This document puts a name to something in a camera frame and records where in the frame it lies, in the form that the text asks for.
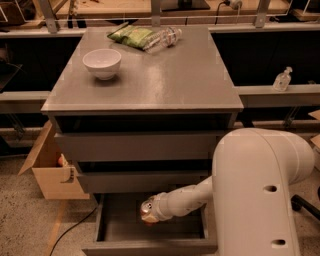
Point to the clear plastic water bottle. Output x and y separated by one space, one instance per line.
162 39

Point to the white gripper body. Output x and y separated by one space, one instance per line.
157 207

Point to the red coke can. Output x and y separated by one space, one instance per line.
146 207

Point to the grey middle drawer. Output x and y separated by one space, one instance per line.
139 181

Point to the grey top drawer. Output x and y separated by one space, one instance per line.
138 146

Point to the hand sanitizer bottle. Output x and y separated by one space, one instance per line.
282 80

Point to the cardboard box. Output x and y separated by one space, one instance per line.
57 180

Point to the green chip bag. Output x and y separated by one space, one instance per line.
130 35

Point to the white bowl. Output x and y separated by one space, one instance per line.
102 63

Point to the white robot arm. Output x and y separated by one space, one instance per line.
252 170

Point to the grey metal bench rail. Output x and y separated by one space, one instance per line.
22 102

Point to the grey open bottom drawer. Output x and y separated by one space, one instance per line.
121 232

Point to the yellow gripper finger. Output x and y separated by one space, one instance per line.
148 218

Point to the black office chair base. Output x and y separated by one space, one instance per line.
297 203

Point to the grey drawer cabinet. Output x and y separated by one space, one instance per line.
180 89

